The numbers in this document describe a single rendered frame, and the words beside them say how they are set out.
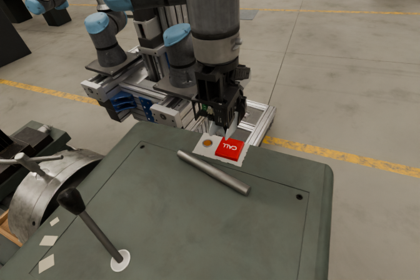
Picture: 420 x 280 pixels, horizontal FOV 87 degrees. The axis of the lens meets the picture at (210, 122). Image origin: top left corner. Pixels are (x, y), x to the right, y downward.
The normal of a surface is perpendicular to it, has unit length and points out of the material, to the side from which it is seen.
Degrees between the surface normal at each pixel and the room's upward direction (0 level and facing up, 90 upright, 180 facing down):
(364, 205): 0
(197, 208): 0
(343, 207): 0
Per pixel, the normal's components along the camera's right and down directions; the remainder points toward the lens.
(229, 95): -0.10, -0.72
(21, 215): -0.34, -0.08
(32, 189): -0.22, -0.48
